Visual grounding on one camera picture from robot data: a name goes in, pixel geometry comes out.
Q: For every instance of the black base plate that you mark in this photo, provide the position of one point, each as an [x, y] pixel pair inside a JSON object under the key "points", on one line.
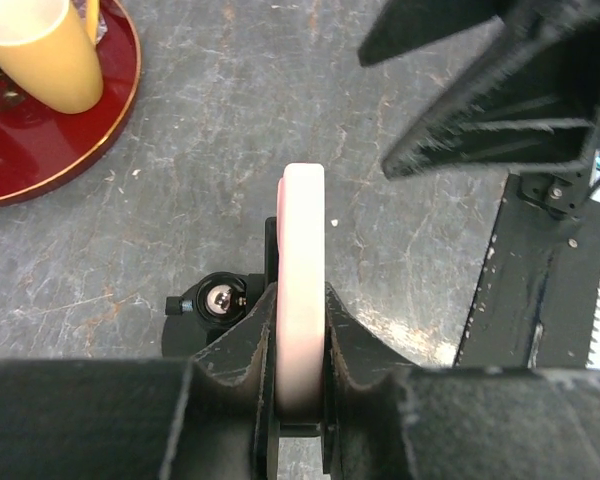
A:
{"points": [[535, 299]]}

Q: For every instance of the red round tray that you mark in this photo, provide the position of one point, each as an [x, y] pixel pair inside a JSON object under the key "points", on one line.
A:
{"points": [[41, 149]]}

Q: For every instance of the phone with pink case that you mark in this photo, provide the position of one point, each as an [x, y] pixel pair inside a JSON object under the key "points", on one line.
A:
{"points": [[300, 317]]}

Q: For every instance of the black phone stand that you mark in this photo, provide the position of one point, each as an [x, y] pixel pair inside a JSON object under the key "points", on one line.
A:
{"points": [[215, 304]]}

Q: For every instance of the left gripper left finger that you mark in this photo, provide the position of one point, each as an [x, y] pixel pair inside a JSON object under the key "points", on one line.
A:
{"points": [[208, 416]]}

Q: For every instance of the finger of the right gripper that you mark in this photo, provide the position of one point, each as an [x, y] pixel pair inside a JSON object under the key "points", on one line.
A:
{"points": [[406, 25]]}

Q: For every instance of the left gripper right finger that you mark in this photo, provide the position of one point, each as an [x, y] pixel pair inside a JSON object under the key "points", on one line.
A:
{"points": [[387, 418]]}

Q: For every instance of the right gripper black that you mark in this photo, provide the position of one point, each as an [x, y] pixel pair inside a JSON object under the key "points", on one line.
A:
{"points": [[530, 101]]}

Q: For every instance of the yellow mug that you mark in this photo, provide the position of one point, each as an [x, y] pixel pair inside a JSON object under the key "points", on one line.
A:
{"points": [[49, 50]]}

